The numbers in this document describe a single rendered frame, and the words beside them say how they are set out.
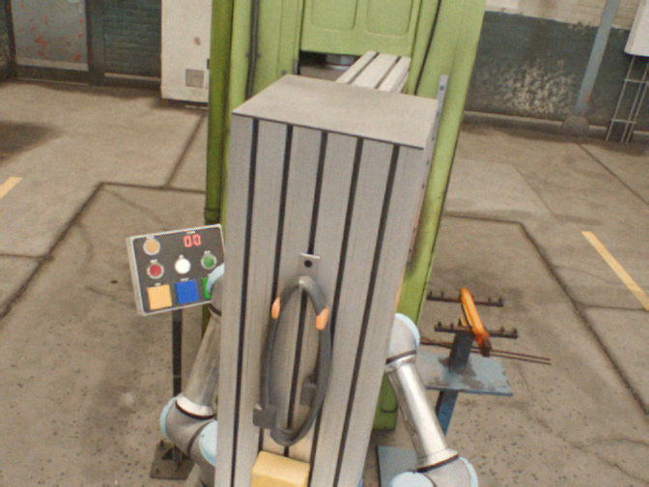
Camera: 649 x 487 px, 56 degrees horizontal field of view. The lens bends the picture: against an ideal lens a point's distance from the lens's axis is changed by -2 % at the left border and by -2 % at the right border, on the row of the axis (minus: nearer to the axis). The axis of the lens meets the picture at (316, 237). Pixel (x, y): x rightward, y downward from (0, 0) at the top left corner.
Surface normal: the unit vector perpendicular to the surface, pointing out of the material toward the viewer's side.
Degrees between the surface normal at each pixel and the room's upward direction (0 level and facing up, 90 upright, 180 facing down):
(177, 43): 90
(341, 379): 90
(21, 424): 0
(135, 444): 0
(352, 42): 90
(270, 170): 90
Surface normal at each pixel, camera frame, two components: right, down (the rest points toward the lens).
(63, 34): 0.01, 0.47
